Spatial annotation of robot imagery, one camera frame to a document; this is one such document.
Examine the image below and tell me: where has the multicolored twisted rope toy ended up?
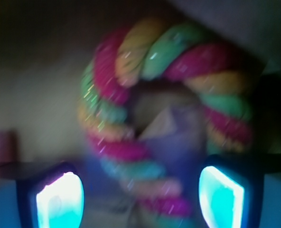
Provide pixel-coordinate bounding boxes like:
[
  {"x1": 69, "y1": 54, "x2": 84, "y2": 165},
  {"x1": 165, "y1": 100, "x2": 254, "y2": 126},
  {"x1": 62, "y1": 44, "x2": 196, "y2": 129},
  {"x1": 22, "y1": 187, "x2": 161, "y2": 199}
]
[{"x1": 78, "y1": 18, "x2": 253, "y2": 228}]

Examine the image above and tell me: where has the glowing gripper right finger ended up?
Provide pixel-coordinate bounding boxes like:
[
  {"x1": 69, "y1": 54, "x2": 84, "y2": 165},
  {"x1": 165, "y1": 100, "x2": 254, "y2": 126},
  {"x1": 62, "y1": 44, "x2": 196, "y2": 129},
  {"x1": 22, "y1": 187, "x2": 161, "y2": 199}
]
[{"x1": 198, "y1": 154, "x2": 263, "y2": 228}]

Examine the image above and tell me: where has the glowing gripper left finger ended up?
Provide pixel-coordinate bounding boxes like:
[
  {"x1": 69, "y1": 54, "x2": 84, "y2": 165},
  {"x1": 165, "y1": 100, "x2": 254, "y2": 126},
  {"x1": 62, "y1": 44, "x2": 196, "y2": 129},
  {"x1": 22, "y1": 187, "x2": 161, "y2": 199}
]
[{"x1": 16, "y1": 162, "x2": 84, "y2": 228}]

